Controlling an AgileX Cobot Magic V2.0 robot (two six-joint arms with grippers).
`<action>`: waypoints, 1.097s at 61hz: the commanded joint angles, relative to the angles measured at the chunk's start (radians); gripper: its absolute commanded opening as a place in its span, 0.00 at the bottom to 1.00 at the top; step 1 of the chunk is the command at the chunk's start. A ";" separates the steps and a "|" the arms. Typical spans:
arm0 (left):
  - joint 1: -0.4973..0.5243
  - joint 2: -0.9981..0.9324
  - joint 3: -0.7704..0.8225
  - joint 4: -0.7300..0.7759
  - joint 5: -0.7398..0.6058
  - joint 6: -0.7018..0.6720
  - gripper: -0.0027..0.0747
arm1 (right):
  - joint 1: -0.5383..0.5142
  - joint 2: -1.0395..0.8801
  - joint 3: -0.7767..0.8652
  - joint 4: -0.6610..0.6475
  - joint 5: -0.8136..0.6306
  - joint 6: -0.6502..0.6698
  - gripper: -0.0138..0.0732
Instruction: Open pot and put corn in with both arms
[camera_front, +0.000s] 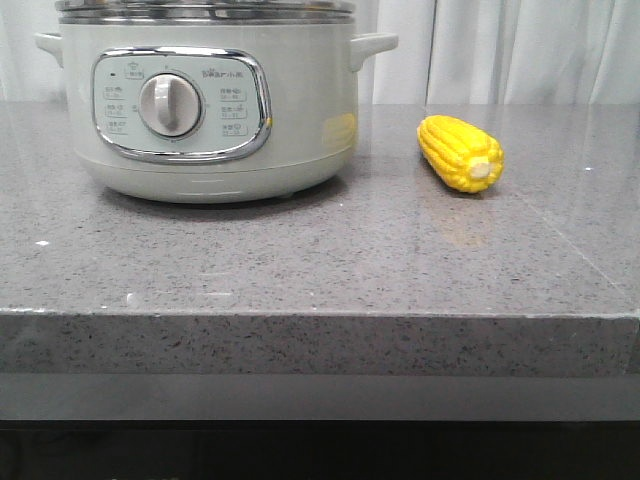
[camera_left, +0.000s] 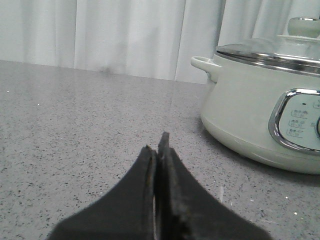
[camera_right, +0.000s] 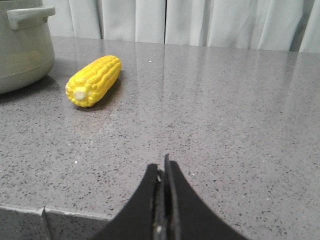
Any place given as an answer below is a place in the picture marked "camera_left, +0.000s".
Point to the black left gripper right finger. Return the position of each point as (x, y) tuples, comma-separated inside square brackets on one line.
[(184, 210)]

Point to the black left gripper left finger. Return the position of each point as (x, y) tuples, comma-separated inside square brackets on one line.
[(126, 212)]

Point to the glass pot lid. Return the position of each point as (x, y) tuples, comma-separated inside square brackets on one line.
[(297, 52)]

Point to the pale green electric pot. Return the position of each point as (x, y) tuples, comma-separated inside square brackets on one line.
[(268, 115)]

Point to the white curtain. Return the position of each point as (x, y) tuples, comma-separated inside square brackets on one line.
[(143, 38)]

